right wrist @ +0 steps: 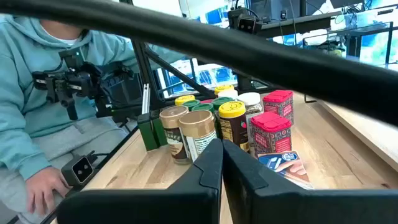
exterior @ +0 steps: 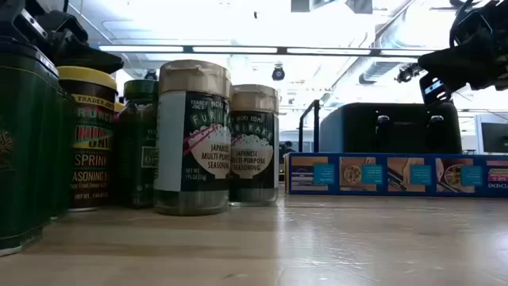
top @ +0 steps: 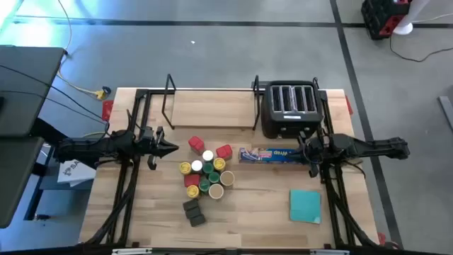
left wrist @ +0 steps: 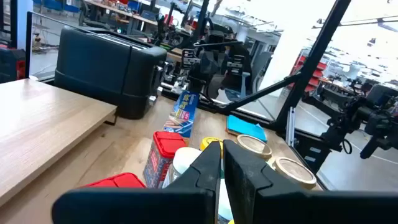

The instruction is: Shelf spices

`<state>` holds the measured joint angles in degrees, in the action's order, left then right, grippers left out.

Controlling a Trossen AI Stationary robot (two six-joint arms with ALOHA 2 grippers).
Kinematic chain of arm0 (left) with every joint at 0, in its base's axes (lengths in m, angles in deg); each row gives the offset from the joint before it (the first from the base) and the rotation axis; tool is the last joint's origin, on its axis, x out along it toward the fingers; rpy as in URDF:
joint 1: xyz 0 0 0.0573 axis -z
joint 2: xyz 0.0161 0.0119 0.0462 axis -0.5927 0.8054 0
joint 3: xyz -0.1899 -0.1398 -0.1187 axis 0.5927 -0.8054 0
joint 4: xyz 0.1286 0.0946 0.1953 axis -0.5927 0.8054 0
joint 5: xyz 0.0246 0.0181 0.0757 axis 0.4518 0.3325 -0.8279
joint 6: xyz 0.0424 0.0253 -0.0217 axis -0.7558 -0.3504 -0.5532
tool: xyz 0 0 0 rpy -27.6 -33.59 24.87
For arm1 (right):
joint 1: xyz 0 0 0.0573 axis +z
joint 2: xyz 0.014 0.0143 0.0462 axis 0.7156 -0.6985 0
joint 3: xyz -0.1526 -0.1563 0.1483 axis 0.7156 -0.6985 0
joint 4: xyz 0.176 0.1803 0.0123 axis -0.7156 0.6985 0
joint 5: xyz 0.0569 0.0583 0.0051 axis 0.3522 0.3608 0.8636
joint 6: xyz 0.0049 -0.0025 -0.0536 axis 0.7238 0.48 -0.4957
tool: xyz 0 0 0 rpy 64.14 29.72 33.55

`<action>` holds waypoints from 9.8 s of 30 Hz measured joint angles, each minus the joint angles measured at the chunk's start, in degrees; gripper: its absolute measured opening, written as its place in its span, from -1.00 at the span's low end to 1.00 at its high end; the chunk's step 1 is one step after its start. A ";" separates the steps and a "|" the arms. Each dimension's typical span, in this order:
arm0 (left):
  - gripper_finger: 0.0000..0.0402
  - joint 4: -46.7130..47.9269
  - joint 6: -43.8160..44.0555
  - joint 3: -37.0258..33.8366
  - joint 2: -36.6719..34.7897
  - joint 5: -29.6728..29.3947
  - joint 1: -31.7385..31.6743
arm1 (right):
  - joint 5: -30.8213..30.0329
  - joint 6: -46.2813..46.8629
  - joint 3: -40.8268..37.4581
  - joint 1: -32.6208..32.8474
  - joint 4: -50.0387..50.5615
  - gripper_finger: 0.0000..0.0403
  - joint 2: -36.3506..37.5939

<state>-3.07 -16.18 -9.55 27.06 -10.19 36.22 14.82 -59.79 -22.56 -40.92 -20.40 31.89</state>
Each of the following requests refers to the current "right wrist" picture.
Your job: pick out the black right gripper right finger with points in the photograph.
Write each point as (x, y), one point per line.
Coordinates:
(280, 205)

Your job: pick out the tan lid furikake jar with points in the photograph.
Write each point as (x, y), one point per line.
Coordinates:
(197, 124)
(171, 124)

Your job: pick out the person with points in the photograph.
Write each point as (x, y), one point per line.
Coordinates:
(18, 93)

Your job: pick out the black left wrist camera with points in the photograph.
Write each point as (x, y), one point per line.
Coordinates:
(71, 58)

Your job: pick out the green lid glass spice jar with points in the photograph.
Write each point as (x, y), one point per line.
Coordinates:
(191, 103)
(221, 102)
(202, 107)

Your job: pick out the blue plastic wrap box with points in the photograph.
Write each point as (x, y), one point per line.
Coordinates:
(280, 165)

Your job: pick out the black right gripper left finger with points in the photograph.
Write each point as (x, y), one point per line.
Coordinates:
(186, 205)

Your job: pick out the person's hand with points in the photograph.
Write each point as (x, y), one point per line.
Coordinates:
(43, 186)

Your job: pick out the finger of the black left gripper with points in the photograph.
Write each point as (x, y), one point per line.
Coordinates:
(53, 91)
(70, 107)

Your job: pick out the black depth camera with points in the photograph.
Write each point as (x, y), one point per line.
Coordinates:
(77, 169)
(246, 23)

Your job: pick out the black desk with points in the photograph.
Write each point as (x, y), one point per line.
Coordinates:
(295, 25)

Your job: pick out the white lid glass spice jar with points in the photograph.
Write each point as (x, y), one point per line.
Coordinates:
(250, 99)
(228, 94)

